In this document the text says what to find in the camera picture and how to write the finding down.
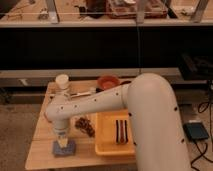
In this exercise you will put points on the yellow plastic tray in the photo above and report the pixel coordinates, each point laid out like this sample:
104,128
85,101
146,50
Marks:
105,134

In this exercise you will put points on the black foot pedal box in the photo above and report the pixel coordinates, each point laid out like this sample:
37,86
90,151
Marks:
195,131

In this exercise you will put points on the blue sponge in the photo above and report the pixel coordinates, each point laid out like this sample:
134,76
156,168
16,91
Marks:
70,149

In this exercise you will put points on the white handled brush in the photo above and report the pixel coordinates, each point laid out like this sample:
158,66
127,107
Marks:
91,91

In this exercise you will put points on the white cup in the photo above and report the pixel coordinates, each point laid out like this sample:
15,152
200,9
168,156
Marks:
62,81

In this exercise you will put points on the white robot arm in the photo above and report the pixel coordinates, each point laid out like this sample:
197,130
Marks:
157,132

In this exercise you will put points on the dark brown bowl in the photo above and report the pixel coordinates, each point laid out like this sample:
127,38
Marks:
125,82

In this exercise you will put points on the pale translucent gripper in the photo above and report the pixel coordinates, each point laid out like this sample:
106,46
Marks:
62,138

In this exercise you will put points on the dark grape bunch toy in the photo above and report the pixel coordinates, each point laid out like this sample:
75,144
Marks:
83,124

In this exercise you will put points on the orange bowl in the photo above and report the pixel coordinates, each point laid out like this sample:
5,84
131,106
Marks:
107,82

